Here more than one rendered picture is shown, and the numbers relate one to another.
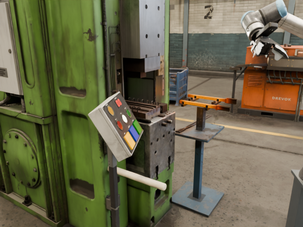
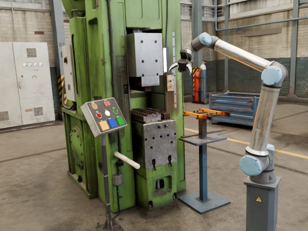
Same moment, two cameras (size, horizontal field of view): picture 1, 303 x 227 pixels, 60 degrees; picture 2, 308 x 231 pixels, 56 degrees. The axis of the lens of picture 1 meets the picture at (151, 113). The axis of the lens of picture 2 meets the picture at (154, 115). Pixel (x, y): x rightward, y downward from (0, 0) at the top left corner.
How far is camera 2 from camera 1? 141 cm
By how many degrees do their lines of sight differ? 26
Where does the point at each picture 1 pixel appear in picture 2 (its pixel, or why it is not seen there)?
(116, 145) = (93, 126)
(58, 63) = (93, 80)
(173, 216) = (173, 208)
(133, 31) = (133, 58)
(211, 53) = not seen: outside the picture
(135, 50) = (134, 71)
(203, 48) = not seen: outside the picture
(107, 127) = (89, 114)
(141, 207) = (143, 191)
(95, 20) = (104, 52)
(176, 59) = (283, 85)
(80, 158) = not seen: hidden behind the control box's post
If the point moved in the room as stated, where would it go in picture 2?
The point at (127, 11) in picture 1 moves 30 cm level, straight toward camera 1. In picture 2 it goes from (130, 45) to (115, 43)
